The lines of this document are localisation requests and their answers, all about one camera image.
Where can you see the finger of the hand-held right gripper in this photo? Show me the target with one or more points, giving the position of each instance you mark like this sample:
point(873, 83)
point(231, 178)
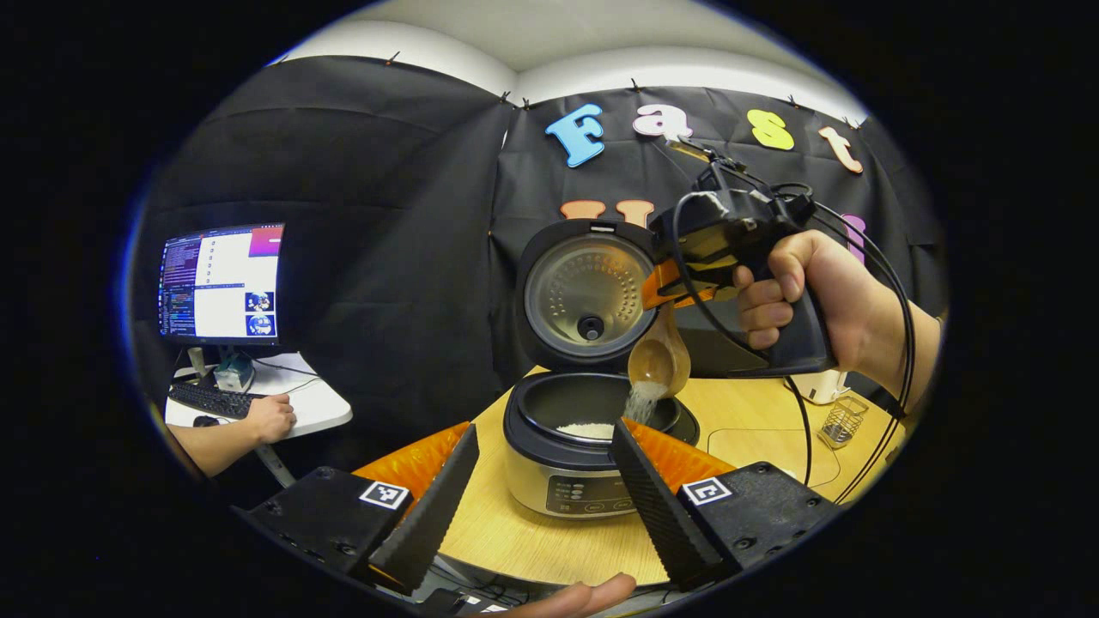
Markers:
point(665, 287)

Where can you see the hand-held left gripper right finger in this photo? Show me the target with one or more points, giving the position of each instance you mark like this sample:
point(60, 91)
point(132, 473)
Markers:
point(652, 515)

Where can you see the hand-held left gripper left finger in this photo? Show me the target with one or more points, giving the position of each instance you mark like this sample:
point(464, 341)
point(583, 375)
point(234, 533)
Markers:
point(429, 515)

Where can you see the wooden spoon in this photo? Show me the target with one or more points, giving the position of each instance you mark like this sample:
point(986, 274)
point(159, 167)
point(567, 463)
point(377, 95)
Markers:
point(659, 360)

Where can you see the silver black rice cooker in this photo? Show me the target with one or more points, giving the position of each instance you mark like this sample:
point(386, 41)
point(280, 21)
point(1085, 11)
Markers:
point(584, 292)

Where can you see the white side desk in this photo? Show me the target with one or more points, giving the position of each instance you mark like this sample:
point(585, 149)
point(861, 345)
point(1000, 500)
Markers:
point(318, 408)

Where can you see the white toaster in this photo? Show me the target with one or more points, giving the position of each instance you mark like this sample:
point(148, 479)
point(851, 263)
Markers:
point(820, 388)

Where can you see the small teal white object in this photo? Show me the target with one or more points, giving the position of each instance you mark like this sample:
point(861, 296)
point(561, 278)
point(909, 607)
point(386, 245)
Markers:
point(233, 373)

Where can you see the black keyboard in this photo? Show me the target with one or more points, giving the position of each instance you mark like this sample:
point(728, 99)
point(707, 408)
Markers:
point(210, 401)

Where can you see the monitor stand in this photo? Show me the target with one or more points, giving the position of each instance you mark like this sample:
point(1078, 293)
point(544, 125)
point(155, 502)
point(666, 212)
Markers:
point(197, 360)

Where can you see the computer monitor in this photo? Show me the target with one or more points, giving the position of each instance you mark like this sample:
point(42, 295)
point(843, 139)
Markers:
point(223, 283)

